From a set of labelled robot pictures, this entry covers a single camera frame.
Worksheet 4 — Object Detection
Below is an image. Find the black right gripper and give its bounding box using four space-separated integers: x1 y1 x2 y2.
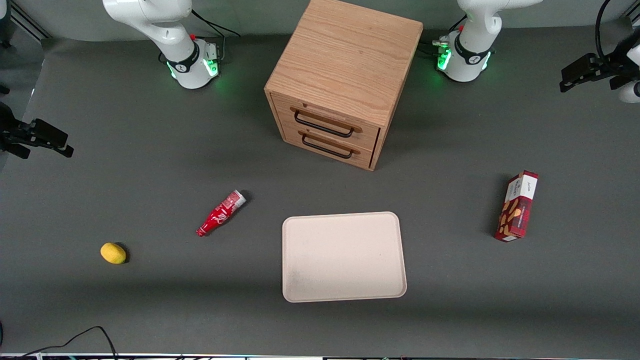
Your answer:
0 102 75 160

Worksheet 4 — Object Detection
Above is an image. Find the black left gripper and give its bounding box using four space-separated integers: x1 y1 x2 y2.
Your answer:
559 27 640 94

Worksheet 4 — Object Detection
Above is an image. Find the red tartan cookie box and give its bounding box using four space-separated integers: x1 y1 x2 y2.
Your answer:
494 170 540 243

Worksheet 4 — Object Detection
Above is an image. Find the beige rectangular tray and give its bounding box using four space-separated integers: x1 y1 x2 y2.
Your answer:
282 211 408 304

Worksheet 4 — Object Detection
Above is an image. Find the yellow lemon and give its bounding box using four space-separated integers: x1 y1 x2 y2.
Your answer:
100 242 128 265

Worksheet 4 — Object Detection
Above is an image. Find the red cola bottle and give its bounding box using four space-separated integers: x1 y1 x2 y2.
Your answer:
195 189 248 238

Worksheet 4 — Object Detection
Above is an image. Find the oak wooden drawer cabinet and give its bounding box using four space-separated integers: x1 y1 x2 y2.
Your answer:
264 0 424 172

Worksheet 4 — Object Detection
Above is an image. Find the deep wooden drawer front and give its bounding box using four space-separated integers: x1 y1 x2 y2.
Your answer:
280 122 376 169

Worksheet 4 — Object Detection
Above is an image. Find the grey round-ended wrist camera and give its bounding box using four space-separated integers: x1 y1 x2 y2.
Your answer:
619 80 640 104

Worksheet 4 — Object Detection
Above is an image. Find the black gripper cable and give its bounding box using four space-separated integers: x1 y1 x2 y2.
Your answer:
594 0 614 63

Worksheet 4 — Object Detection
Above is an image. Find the aluminium frame rail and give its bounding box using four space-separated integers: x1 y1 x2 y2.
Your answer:
9 0 52 41

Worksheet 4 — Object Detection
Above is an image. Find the black left arm base cable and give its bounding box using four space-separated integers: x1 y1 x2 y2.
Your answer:
419 14 468 56

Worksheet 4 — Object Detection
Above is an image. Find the black arm base cable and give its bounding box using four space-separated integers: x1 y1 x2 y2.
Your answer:
191 9 241 39
419 14 468 56

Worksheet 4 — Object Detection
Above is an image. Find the black cable on table edge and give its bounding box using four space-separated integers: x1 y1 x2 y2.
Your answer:
0 326 119 360

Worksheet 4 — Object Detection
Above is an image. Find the black right arm base cable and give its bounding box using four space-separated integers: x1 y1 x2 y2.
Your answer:
191 9 241 39

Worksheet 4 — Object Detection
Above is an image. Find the long black drawer handle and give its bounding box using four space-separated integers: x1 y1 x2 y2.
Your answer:
293 109 355 139

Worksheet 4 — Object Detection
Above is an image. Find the short black drawer handle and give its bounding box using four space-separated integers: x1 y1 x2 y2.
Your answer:
301 132 354 160

